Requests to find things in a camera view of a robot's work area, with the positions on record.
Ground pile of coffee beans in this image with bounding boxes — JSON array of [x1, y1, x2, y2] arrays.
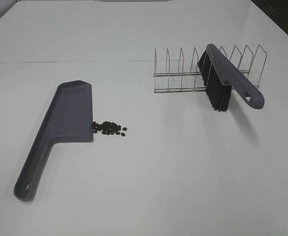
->
[[92, 121, 127, 137]]

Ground grey plastic dustpan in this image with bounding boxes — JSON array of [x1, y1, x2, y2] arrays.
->
[[14, 80, 93, 201]]

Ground grey hand brush black bristles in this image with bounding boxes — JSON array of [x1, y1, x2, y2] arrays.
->
[[198, 44, 265, 112]]

